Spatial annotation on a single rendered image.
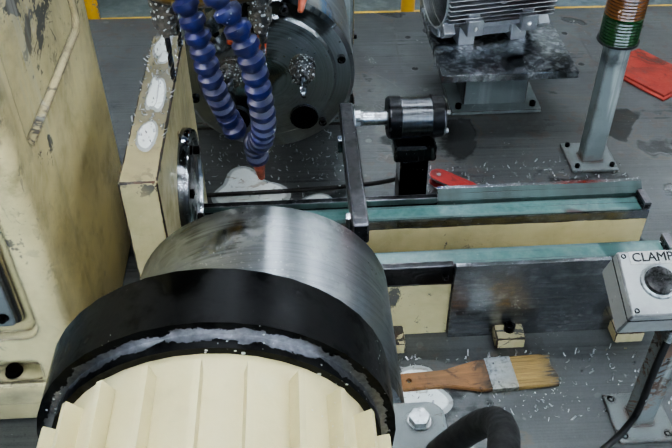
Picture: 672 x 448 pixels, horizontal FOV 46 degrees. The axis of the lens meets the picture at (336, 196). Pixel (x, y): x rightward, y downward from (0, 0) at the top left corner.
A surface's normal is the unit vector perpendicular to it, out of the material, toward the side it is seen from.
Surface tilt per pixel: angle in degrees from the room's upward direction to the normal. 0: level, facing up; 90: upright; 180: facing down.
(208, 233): 21
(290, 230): 13
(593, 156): 90
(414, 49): 0
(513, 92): 90
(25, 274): 90
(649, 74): 0
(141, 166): 0
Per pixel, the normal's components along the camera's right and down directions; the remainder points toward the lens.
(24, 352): 0.06, 0.64
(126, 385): -0.39, -0.69
